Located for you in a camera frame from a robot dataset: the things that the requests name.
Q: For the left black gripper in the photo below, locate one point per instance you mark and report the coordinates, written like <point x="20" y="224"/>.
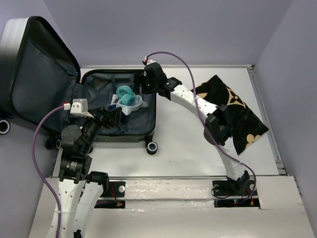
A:
<point x="113" y="116"/>

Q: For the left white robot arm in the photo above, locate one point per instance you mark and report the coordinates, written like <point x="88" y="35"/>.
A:
<point x="78" y="187"/>

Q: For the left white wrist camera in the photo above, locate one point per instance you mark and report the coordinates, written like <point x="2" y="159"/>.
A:
<point x="78" y="107"/>

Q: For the black towel with tan flowers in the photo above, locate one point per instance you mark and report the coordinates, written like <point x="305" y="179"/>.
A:
<point x="247" y="127"/>

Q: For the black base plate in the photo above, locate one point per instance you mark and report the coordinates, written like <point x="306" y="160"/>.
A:
<point x="224" y="197"/>
<point x="114" y="197"/>

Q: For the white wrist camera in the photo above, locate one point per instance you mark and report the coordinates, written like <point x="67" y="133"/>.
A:
<point x="78" y="107"/>
<point x="147" y="61"/>

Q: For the black open suitcase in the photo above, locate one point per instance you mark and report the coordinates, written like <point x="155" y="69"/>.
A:
<point x="38" y="73"/>

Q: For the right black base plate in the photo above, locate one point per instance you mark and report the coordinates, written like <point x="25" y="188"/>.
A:
<point x="224" y="197"/>

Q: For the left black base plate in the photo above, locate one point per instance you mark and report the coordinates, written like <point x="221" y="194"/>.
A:
<point x="114" y="197"/>

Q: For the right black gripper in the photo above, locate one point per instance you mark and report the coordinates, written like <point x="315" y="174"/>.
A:
<point x="140" y="78"/>

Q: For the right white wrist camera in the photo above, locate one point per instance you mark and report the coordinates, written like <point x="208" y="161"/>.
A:
<point x="147" y="61"/>

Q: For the blue cylindrical cup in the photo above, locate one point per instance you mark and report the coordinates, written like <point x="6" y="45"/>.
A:
<point x="112" y="107"/>

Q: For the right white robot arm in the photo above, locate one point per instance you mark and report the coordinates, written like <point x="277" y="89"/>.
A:
<point x="215" y="119"/>

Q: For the teal cat-ear headphones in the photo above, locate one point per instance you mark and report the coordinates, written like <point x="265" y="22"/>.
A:
<point x="128" y="101"/>

